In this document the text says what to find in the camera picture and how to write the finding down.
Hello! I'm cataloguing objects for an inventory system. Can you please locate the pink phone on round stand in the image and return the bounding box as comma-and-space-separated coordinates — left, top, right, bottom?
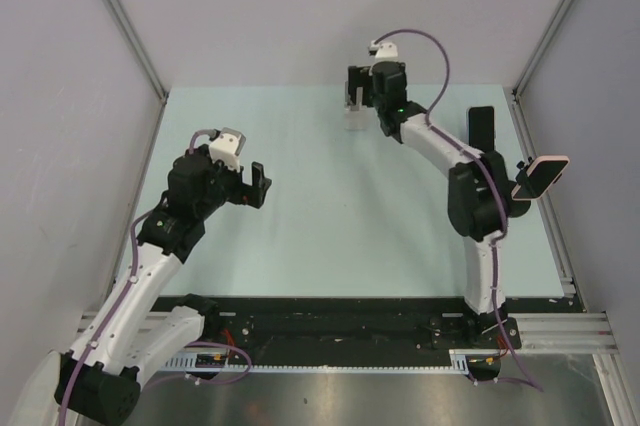
511, 155, 570, 201

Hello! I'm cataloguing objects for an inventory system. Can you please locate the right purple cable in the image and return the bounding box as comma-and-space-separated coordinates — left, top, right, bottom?
372, 29, 546, 393

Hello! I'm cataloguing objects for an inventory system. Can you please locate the purple cable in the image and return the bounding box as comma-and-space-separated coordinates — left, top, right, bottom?
57, 130, 254, 426
372, 29, 546, 393

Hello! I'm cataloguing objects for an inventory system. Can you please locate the white phone stand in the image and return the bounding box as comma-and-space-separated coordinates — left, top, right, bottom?
344, 87, 368, 131

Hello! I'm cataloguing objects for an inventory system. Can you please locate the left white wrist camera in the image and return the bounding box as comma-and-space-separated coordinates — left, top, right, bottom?
208, 128, 246, 172

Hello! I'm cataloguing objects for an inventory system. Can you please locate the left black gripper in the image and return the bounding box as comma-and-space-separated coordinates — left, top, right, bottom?
195, 144, 270, 218

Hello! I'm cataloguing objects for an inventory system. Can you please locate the right aluminium table rail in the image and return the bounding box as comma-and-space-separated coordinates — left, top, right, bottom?
504, 88, 580, 298

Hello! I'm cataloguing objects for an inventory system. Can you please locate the black round base stand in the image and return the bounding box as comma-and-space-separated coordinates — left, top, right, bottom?
507, 161, 532, 219

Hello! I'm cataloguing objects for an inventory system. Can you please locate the aluminium frame post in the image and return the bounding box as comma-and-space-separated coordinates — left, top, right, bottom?
511, 0, 577, 99
102, 0, 168, 104

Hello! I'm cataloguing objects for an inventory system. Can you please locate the black phone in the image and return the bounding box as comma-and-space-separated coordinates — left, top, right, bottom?
467, 106, 495, 153

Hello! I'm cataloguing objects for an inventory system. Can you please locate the right aluminium frame post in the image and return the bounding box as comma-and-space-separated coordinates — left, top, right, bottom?
511, 0, 577, 99

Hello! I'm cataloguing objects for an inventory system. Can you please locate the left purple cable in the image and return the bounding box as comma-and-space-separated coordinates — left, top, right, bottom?
57, 130, 254, 426

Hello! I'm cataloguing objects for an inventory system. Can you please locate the white slotted cable duct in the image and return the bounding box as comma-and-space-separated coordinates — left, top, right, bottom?
159, 350, 499, 376

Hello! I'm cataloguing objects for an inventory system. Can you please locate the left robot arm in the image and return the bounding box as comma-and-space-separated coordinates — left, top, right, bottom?
54, 146, 272, 425

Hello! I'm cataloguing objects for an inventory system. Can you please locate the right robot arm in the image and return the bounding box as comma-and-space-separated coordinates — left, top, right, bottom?
345, 61, 509, 347

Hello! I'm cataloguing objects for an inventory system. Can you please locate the left aluminium frame post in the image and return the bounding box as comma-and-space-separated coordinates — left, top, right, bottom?
102, 0, 168, 104

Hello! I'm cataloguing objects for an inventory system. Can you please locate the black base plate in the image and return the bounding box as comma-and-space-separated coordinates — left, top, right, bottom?
101, 295, 589, 370

